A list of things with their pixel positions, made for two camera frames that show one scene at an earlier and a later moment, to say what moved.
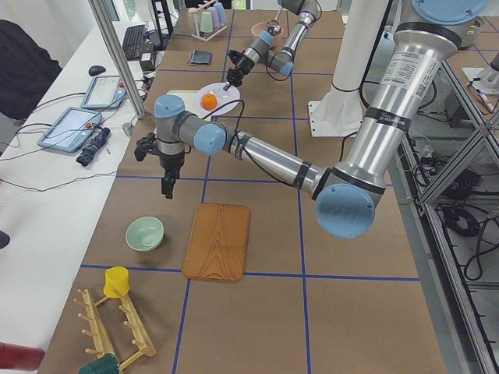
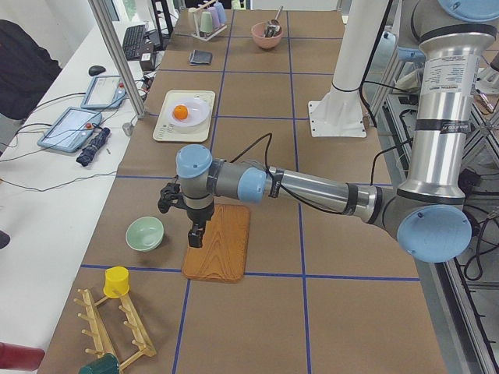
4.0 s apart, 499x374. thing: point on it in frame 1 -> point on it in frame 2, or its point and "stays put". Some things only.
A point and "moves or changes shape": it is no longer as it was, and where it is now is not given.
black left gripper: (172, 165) -> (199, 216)
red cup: (20, 357) stays put
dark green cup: (105, 364) stays put
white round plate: (223, 97) moves or changes shape
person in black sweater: (27, 70) stays put
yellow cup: (116, 278) stays put
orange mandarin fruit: (209, 101) moves or changes shape
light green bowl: (143, 234) stays put
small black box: (146, 58) stays put
